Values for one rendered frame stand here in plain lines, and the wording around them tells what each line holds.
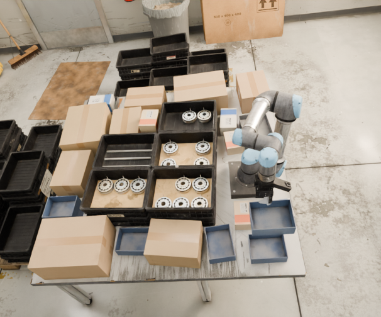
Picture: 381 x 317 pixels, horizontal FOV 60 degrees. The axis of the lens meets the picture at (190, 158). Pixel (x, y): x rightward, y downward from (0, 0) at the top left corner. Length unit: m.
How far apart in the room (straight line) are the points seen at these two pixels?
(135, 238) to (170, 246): 0.32
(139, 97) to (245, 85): 0.83
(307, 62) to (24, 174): 3.29
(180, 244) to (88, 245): 0.51
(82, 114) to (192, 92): 0.86
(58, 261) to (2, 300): 1.28
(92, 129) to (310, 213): 1.88
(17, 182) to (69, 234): 1.13
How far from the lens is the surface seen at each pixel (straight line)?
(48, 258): 2.06
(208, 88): 2.58
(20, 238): 3.05
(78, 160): 2.42
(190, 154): 2.24
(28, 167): 3.13
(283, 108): 1.79
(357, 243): 2.94
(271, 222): 1.68
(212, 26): 4.63
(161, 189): 2.11
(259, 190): 1.55
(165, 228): 1.94
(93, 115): 2.62
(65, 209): 2.33
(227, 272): 1.97
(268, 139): 1.48
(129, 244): 2.13
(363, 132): 3.63
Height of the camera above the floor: 2.57
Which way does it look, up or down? 52 degrees down
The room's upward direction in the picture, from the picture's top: 12 degrees counter-clockwise
